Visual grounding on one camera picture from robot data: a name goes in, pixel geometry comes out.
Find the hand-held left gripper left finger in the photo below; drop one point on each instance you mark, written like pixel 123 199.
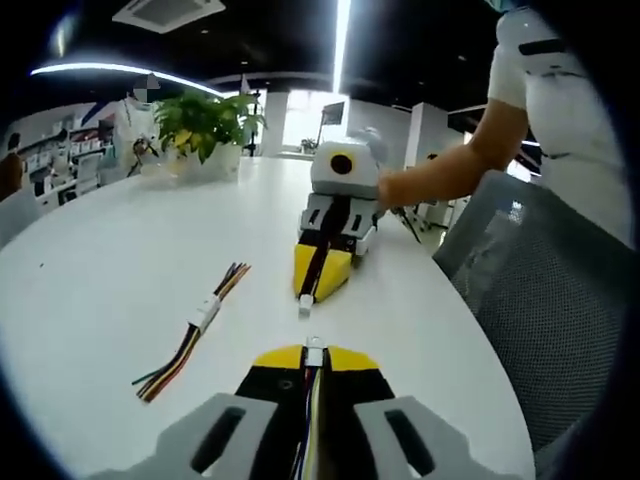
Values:
pixel 240 420

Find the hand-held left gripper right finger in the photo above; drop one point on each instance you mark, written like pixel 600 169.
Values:
pixel 390 435

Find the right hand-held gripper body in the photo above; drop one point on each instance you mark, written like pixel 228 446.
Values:
pixel 345 177

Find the monitor on stand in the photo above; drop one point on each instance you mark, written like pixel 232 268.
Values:
pixel 334 114

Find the white plant pot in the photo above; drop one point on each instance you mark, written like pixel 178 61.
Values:
pixel 220 160

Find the green potted plant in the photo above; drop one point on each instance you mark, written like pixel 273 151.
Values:
pixel 205 120

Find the grey mesh office chair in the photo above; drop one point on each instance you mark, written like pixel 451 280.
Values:
pixel 540 310

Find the person in white shirt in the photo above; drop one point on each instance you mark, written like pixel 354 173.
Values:
pixel 575 150

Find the ceiling air conditioner vent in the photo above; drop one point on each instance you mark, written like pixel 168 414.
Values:
pixel 167 14

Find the long curved ceiling light strip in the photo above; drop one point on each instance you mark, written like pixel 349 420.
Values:
pixel 125 70

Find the storage shelf with boxes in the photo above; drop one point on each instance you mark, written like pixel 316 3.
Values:
pixel 65 155

